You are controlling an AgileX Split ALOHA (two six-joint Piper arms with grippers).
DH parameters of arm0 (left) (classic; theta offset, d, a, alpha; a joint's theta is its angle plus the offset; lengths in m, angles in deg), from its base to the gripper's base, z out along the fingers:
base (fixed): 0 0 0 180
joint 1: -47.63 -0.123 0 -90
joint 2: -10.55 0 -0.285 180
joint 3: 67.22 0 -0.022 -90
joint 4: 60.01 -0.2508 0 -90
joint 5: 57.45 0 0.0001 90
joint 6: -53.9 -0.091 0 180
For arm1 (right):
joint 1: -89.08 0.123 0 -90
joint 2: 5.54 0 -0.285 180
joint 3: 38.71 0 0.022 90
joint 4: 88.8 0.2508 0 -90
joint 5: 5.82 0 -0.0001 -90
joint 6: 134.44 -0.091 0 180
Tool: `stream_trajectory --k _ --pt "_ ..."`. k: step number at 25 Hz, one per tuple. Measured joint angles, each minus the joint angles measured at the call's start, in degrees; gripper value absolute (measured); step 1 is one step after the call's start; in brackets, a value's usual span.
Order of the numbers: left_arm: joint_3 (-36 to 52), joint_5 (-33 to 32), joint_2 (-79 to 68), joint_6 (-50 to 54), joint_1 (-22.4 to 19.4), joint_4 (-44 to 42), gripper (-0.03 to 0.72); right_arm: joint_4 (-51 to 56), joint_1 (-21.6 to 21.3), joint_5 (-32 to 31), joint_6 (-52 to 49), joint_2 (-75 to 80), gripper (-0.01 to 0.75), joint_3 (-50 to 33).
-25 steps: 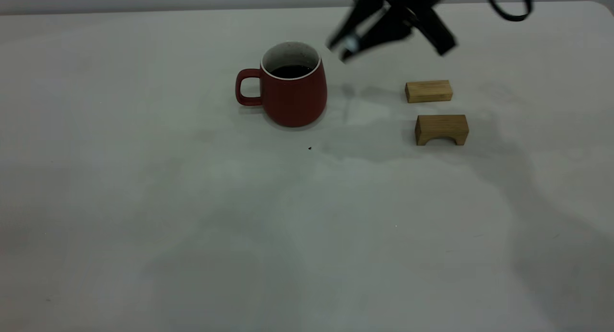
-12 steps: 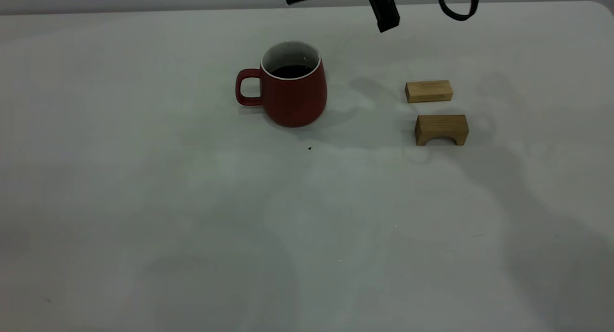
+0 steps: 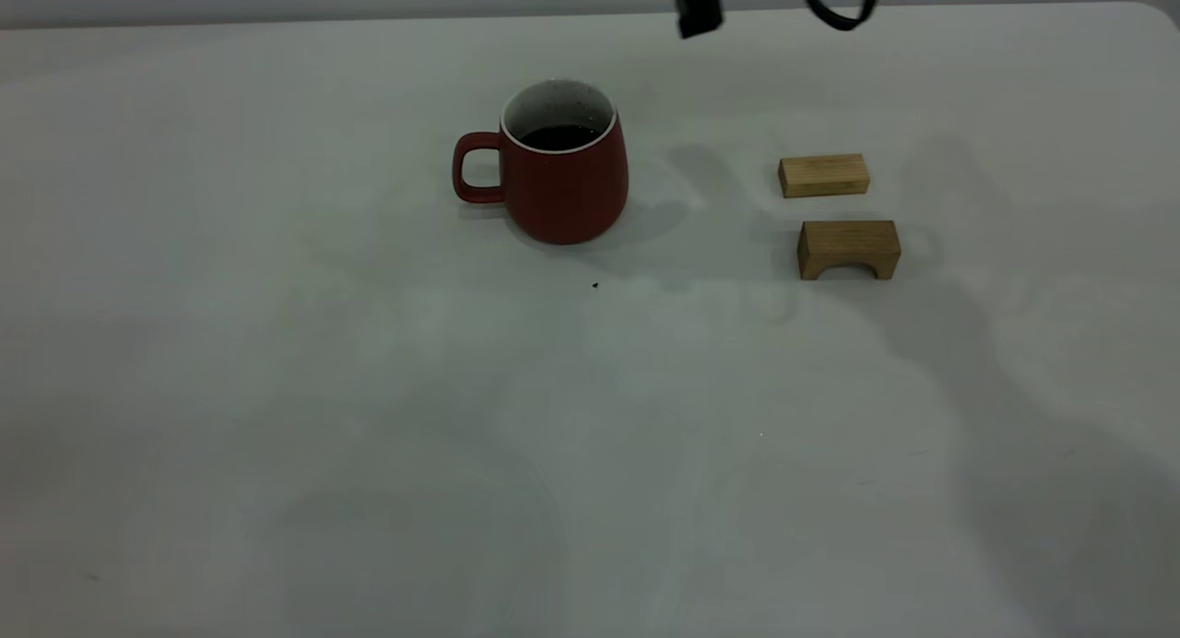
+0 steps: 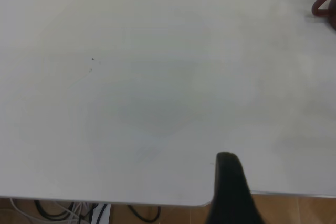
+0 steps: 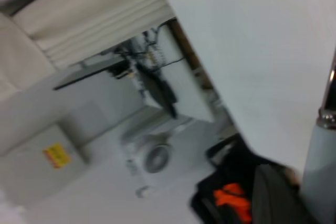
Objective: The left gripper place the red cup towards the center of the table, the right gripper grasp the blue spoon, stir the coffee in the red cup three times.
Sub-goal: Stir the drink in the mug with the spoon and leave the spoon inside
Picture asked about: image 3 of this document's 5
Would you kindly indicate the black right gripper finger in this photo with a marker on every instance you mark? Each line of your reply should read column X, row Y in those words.
column 696, row 2

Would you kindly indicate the red ceramic mug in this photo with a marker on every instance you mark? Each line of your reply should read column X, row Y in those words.
column 562, row 191

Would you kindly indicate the flat rectangular wooden block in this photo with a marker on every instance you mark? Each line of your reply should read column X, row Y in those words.
column 825, row 177

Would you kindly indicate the arched wooden block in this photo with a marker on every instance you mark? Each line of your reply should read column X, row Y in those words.
column 848, row 242

